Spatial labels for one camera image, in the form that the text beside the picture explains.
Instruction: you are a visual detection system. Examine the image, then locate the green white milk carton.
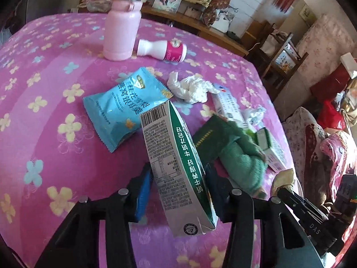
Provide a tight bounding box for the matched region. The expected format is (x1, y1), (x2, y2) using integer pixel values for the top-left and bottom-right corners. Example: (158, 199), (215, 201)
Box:
(140, 101), (218, 237)

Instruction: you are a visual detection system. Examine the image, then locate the white green plastic bag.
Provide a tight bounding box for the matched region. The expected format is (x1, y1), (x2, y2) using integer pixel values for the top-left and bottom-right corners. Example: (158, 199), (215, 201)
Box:
(241, 106), (266, 126)

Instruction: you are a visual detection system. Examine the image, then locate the white tissue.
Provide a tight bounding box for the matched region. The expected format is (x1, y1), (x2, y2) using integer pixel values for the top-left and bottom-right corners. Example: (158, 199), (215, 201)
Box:
(167, 71), (220, 104)

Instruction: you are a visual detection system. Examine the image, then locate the green towel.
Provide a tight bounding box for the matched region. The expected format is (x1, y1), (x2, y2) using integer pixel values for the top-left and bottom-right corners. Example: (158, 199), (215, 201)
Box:
(219, 121), (268, 199)

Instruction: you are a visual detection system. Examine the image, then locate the small green white carton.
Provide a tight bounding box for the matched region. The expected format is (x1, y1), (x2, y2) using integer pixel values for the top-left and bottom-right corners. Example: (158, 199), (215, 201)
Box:
(256, 128), (286, 172)

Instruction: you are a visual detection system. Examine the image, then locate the pink patterned blanket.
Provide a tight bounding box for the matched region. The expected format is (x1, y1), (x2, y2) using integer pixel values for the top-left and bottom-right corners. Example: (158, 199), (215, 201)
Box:
(320, 131), (356, 201)

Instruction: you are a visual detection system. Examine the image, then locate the pink floral tablecloth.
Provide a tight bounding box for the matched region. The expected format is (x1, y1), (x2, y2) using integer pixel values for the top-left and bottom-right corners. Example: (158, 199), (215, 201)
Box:
(1, 13), (293, 267)

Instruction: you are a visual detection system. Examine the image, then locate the blue snack bag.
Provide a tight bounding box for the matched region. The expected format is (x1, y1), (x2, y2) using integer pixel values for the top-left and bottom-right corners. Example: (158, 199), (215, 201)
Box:
(83, 67), (173, 153)

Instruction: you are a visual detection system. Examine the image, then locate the floral covered sofa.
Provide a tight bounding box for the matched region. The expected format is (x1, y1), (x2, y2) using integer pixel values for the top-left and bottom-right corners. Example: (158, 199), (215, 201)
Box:
(282, 107), (350, 206)

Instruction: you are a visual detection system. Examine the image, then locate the white medicine box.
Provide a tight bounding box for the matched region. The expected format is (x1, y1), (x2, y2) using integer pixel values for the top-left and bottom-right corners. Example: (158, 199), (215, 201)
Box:
(212, 83), (248, 129)

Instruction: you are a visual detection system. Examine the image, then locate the red plastic bag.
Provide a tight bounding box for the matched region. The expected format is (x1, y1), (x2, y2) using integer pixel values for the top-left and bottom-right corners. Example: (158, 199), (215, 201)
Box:
(317, 101), (346, 130)

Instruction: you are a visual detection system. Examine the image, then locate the wooden chair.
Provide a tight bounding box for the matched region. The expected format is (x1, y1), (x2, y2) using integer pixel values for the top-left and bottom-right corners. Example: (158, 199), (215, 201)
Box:
(246, 22), (309, 101)

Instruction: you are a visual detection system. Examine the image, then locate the white pink yogurt bottle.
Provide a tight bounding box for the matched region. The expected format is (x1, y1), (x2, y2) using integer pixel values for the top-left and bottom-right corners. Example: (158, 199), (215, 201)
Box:
(137, 39), (187, 63)

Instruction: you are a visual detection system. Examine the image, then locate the pink thermos bottle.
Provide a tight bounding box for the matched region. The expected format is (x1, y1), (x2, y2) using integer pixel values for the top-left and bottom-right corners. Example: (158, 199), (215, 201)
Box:
(103, 0), (142, 61)

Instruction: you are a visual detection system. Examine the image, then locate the wooden low cabinet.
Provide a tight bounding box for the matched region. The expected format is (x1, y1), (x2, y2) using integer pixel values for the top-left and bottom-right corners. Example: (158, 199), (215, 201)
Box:
(142, 6), (248, 57)

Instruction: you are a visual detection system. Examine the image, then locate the framed family photo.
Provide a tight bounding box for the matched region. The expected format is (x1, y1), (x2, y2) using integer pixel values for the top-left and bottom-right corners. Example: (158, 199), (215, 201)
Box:
(152, 0), (182, 13)

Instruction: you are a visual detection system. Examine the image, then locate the wedding photo frame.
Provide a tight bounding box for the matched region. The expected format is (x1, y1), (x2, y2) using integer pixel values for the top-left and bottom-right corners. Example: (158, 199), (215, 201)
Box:
(211, 6), (239, 33)

